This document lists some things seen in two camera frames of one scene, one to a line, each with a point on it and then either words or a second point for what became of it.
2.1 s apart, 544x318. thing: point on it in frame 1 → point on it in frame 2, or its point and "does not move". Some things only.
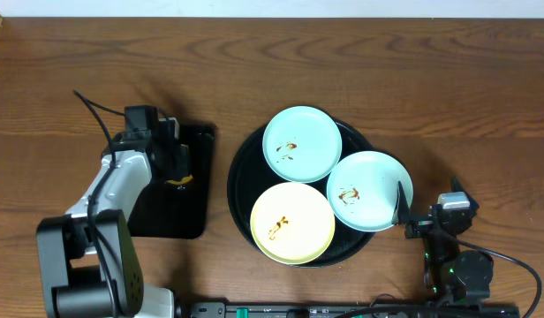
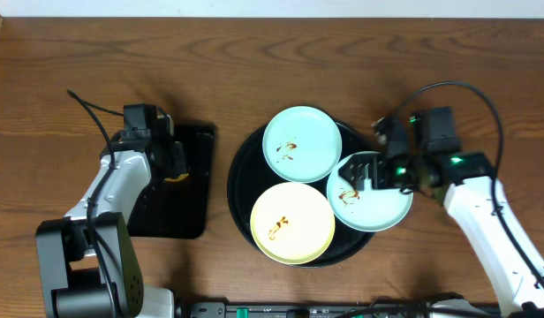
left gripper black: [176, 161] does not move
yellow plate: [292, 223] does not move
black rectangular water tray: [182, 210] does not move
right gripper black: [403, 215] → [379, 163]
